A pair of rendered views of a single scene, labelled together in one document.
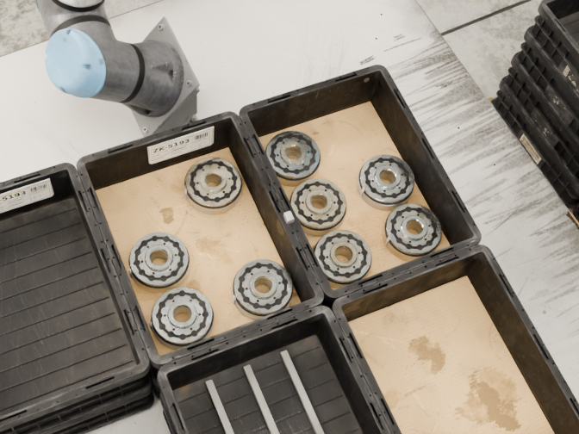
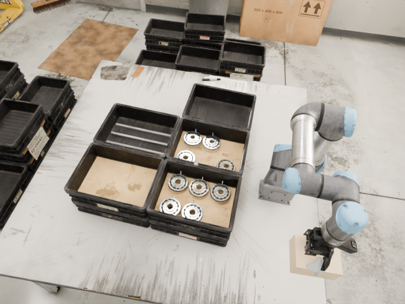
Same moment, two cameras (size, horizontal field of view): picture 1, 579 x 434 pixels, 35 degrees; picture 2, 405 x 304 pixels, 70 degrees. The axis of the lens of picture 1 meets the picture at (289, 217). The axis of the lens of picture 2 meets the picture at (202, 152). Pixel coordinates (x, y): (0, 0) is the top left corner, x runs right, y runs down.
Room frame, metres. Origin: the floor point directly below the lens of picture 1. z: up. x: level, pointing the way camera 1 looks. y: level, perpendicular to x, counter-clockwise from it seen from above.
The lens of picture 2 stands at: (1.28, -0.58, 2.15)
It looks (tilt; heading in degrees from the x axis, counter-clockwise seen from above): 54 degrees down; 133
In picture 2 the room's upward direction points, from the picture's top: 5 degrees clockwise
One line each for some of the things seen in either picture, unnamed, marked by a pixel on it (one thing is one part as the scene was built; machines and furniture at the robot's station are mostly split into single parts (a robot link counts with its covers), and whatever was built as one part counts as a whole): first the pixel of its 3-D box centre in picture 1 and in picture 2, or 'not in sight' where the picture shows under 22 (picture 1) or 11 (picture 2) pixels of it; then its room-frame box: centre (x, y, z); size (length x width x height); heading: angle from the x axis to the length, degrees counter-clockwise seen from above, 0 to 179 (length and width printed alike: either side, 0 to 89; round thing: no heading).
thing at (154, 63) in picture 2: not in sight; (158, 70); (-0.70, 0.80, 0.26); 0.40 x 0.30 x 0.23; 38
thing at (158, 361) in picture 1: (197, 231); (209, 145); (0.65, 0.15, 0.92); 0.40 x 0.30 x 0.02; 34
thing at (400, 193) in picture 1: (387, 178); (192, 212); (0.86, -0.16, 0.86); 0.10 x 0.10 x 0.01
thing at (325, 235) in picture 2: not in sight; (335, 233); (1.34, -0.03, 1.32); 0.08 x 0.08 x 0.05
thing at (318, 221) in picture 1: (318, 203); (199, 187); (0.78, -0.05, 0.86); 0.10 x 0.10 x 0.01
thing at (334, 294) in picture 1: (357, 176); (196, 193); (0.82, -0.10, 0.92); 0.40 x 0.30 x 0.02; 34
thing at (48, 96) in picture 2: not in sight; (49, 108); (-0.82, -0.26, 0.31); 0.40 x 0.30 x 0.34; 128
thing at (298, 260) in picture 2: not in sight; (314, 256); (1.36, -0.02, 1.08); 0.16 x 0.12 x 0.07; 38
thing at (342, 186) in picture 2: not in sight; (339, 190); (1.27, 0.05, 1.39); 0.11 x 0.11 x 0.08; 32
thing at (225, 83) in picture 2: not in sight; (225, 87); (0.23, 0.73, 0.70); 0.33 x 0.23 x 0.01; 38
